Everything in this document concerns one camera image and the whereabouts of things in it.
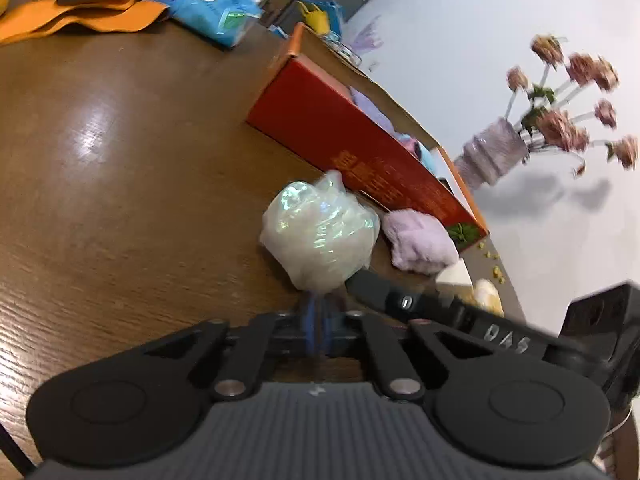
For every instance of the person's right hand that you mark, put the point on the person's right hand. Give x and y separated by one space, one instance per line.
625 440

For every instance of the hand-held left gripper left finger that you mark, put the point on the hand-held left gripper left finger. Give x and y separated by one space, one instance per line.
310 327

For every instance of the red cardboard box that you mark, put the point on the red cardboard box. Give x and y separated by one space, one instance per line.
320 120

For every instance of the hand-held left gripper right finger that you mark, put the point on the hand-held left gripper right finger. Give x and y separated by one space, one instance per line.
329 330

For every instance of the purple ribbed vase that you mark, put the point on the purple ribbed vase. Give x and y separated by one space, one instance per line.
492 155

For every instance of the dried pink roses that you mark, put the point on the dried pink roses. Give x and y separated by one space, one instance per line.
565 120

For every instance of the yellow and white plush toy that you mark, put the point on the yellow and white plush toy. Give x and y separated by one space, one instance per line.
482 292

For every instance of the iridescent plastic bag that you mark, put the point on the iridescent plastic bag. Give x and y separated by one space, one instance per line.
320 235

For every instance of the scattered yellow petals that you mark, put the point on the scattered yellow petals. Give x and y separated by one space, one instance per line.
495 265

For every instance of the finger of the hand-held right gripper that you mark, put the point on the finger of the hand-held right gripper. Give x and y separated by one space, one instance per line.
450 312

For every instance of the yellow and blue bag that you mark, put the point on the yellow and blue bag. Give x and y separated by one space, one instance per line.
320 17

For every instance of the clear plastic item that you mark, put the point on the clear plastic item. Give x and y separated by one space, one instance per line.
342 50

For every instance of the large blue tissue pack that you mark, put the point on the large blue tissue pack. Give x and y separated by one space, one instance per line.
210 2

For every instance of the lilac plush cloth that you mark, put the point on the lilac plush cloth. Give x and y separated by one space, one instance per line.
420 242

